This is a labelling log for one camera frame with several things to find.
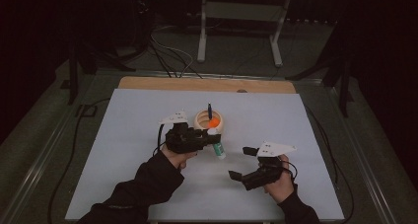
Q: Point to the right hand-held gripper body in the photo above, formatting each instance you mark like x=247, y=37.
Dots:
x=263, y=178

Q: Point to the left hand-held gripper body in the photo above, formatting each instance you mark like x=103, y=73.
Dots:
x=184, y=140

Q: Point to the green white glue stick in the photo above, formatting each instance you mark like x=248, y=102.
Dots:
x=219, y=151

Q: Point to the orange highlighter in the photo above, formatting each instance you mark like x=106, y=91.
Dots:
x=213, y=122

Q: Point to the cream ribbed pen holder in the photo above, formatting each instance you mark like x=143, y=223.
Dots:
x=201, y=120

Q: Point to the blue pen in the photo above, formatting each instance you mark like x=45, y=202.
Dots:
x=210, y=110

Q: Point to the person's left hand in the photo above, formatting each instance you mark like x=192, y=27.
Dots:
x=179, y=159

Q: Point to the person's right hand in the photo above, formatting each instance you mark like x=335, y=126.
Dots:
x=282, y=191

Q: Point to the white table cover sheet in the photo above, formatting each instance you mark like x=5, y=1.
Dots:
x=131, y=168

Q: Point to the white metal stand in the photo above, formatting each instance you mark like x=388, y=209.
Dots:
x=202, y=36

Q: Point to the black floor stand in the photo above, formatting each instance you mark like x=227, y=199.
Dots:
x=344, y=92
x=73, y=79

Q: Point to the metal floor rail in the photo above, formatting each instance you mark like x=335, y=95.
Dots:
x=364, y=164
x=39, y=161

